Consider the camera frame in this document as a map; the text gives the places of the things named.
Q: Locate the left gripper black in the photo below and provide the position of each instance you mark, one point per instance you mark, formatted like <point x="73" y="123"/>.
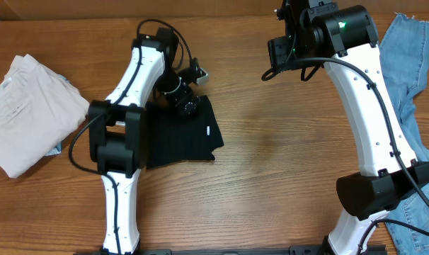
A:
<point x="178" y="100"/>

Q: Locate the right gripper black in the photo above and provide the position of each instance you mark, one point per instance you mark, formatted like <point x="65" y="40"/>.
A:
<point x="279" y="54"/>

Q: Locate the black t-shirt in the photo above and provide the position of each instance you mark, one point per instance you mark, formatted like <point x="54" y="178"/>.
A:
<point x="173" y="138"/>

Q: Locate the light blue denim jeans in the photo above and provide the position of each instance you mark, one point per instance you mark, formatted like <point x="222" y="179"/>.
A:
<point x="404" y="55"/>

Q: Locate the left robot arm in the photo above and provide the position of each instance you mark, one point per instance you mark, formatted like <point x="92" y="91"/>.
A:
<point x="118" y="133"/>

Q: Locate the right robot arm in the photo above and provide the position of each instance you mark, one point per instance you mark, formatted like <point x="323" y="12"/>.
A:
<point x="344" y="42"/>

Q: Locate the light blue patterned folded cloth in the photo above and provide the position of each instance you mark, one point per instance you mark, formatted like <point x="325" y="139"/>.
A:
<point x="57" y="149"/>

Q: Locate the folded beige trousers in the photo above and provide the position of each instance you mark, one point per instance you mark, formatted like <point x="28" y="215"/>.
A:
<point x="38" y="110"/>

